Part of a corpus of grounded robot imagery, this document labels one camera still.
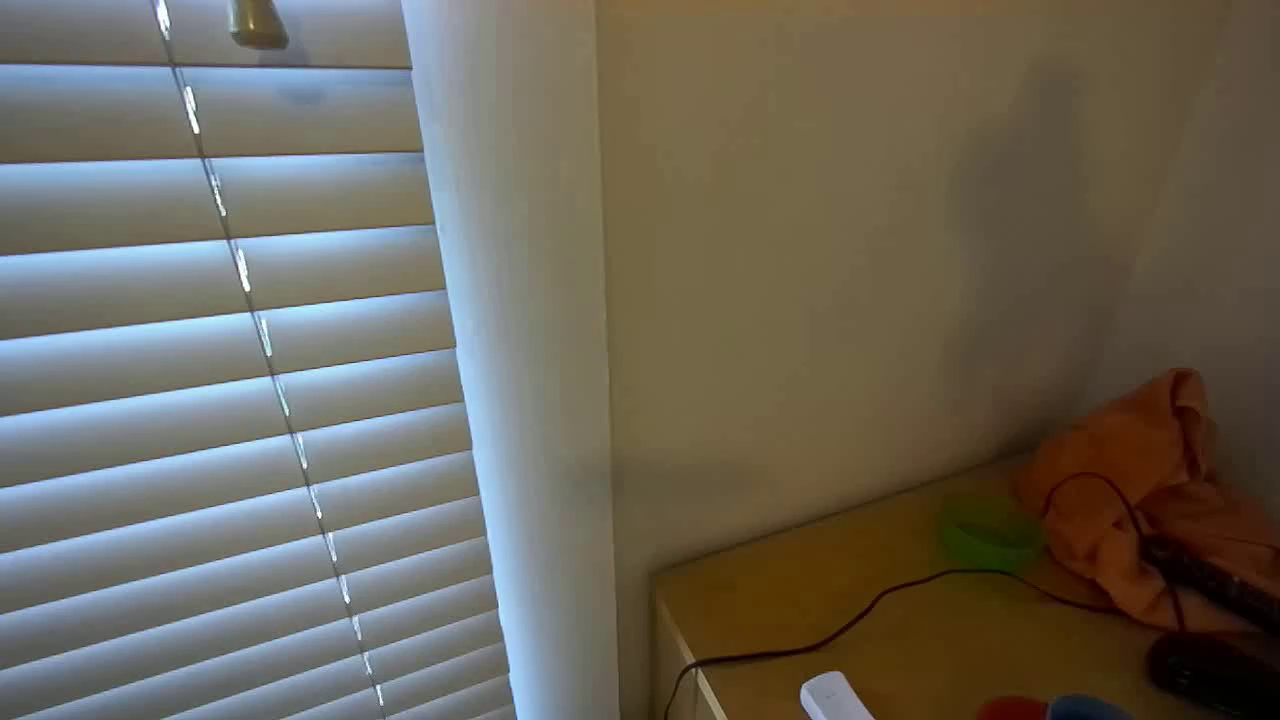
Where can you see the white window frame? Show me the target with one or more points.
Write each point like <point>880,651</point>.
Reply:
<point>533,332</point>

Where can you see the black rounded electronic device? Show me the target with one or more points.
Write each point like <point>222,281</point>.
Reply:
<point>1220,671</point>

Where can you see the green plastic bowl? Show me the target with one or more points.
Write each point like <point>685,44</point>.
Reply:
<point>990,537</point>

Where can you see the pink plastic cup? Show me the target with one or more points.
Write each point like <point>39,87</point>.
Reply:
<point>1013,711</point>

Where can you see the white plastic object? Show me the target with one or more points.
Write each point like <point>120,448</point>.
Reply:
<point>835,701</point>

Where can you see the brass blind fitting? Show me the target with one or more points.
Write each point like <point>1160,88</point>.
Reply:
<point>258,20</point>

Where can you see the black remote control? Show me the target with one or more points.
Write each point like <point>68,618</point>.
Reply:
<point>1215,587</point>

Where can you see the blue plastic cup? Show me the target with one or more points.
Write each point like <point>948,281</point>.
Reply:
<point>1088,711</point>

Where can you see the white window blinds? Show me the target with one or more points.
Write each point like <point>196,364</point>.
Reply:
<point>203,400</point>

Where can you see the orange cloth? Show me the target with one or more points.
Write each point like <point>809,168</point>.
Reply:
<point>1133,443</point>

